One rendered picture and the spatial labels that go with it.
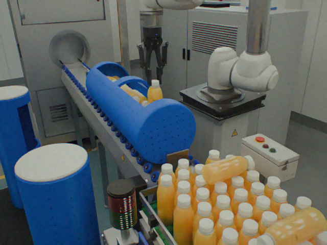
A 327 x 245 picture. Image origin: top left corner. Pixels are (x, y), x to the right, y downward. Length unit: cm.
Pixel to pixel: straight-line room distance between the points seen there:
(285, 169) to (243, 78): 61
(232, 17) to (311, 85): 154
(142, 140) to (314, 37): 303
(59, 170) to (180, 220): 51
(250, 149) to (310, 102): 289
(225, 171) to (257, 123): 197
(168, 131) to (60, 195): 49
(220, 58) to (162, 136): 63
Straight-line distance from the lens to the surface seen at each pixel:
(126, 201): 68
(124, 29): 254
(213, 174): 95
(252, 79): 159
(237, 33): 289
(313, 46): 394
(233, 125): 178
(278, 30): 277
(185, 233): 98
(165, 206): 104
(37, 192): 121
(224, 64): 166
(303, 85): 407
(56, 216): 127
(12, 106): 215
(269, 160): 116
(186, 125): 128
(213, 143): 177
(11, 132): 221
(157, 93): 125
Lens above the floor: 167
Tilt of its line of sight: 25 degrees down
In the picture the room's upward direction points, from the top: 1 degrees counter-clockwise
